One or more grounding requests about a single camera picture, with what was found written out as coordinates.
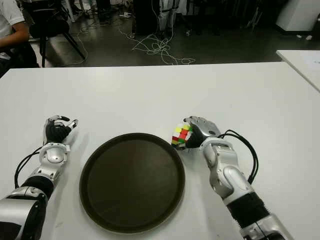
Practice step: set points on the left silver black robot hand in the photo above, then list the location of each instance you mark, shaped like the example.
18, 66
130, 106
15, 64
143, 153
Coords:
56, 131

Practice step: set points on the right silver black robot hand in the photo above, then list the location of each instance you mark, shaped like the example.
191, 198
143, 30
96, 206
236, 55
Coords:
205, 127

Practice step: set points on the multicoloured Rubik's cube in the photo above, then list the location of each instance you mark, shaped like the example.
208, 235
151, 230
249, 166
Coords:
181, 133

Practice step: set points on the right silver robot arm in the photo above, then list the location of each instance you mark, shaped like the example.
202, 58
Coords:
230, 172

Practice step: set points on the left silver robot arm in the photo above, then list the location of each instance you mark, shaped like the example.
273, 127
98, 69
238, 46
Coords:
52, 156

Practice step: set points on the dark brown round plate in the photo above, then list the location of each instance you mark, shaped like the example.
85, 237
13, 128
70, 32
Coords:
132, 185

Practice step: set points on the black chair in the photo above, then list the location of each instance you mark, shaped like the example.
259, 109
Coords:
50, 25

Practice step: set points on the white neighbouring table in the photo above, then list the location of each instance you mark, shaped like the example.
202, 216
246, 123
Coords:
300, 62

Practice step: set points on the folded metal stand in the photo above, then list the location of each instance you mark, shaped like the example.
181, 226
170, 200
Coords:
255, 18

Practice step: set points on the seated person in white shirt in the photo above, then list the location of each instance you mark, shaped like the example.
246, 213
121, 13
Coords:
7, 20

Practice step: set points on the black cabinet on casters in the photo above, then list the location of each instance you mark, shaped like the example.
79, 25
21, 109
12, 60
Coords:
146, 17

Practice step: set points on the white power strip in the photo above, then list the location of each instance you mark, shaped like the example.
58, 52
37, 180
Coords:
125, 15

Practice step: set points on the white paper scrap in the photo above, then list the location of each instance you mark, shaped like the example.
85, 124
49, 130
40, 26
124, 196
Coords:
309, 37

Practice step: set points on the white cabinet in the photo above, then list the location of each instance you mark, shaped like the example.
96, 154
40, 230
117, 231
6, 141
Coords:
297, 15

